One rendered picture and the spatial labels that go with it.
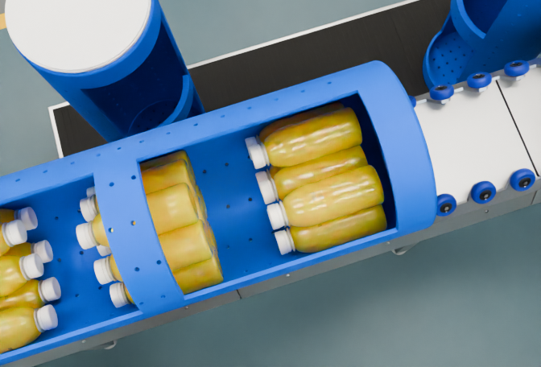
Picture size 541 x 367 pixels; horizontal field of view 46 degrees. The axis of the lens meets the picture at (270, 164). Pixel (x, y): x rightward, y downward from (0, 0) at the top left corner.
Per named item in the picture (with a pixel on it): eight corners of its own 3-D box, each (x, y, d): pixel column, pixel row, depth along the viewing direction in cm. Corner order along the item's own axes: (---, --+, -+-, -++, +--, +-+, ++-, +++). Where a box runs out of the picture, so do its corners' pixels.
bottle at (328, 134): (347, 101, 108) (253, 129, 107) (357, 112, 102) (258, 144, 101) (355, 136, 110) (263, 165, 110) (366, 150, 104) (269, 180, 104)
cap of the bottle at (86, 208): (88, 194, 103) (77, 197, 103) (93, 216, 102) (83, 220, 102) (95, 198, 107) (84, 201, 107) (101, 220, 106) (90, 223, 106)
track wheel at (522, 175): (538, 170, 114) (531, 163, 115) (514, 177, 114) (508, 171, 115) (537, 188, 116) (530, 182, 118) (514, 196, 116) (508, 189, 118)
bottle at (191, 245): (212, 243, 106) (117, 274, 106) (200, 210, 103) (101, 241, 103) (216, 265, 100) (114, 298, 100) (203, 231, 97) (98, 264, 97)
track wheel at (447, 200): (458, 195, 113) (452, 188, 115) (434, 203, 113) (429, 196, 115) (459, 214, 116) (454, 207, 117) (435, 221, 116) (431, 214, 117)
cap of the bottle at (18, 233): (3, 228, 101) (14, 225, 101) (9, 218, 105) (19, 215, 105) (14, 249, 103) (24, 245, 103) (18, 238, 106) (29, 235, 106)
